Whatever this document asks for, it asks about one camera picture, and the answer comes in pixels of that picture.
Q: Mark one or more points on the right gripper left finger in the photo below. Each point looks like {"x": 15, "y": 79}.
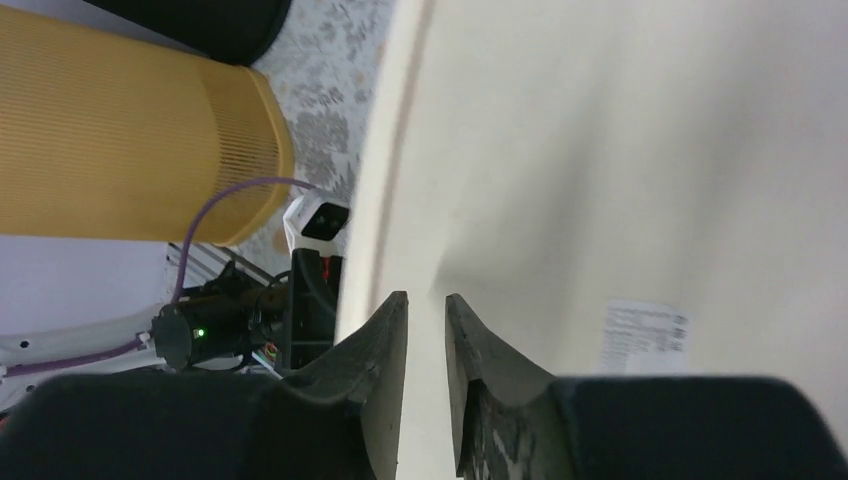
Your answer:
{"x": 336, "y": 418}

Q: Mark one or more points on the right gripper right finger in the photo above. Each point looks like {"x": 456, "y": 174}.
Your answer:
{"x": 512, "y": 419}

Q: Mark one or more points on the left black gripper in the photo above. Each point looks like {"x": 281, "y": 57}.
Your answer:
{"x": 295, "y": 316}

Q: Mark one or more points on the cream perforated plastic basket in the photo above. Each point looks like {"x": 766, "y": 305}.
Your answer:
{"x": 548, "y": 159}

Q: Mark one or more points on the yellow perforated plastic basket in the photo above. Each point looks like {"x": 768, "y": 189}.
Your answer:
{"x": 107, "y": 137}

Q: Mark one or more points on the black ribbed plastic bin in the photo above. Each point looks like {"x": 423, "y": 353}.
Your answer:
{"x": 236, "y": 32}

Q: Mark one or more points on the floral patterned table mat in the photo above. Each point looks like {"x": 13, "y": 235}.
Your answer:
{"x": 322, "y": 69}

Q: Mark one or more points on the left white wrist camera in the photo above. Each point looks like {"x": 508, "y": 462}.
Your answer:
{"x": 313, "y": 221}

